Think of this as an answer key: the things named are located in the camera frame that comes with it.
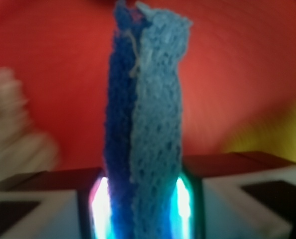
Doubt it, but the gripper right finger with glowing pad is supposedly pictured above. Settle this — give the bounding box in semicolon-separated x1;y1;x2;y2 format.
177;151;296;239

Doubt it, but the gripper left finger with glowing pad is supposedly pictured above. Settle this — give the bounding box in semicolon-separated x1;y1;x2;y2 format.
0;167;113;239

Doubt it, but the blue sponge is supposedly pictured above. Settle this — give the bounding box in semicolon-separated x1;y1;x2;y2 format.
98;0;192;239

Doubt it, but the yellow knitted cloth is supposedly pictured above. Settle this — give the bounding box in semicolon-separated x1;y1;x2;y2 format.
222;100;296;163

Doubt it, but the crumpled white paper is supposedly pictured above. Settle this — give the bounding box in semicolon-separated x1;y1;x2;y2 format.
0;67;59;181

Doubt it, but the red plastic tray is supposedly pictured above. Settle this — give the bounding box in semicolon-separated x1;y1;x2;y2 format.
0;0;296;169

